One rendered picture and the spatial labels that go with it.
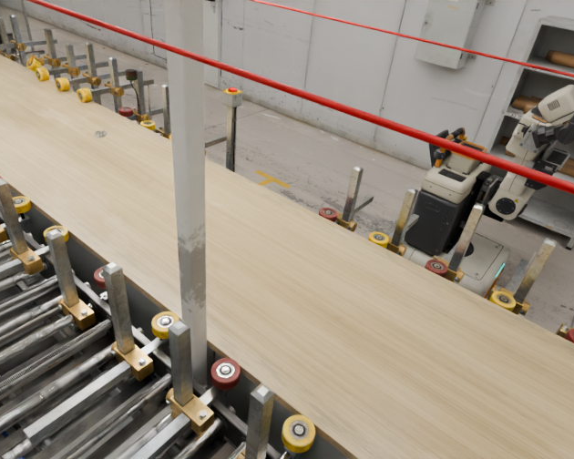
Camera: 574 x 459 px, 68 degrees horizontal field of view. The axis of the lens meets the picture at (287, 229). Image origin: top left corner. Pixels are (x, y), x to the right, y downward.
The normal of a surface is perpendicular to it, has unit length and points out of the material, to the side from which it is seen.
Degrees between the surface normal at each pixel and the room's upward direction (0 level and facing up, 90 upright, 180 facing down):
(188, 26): 90
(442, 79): 90
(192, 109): 90
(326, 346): 0
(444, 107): 90
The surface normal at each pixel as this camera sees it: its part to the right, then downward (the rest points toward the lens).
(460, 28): -0.62, 0.40
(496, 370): 0.10, -0.81
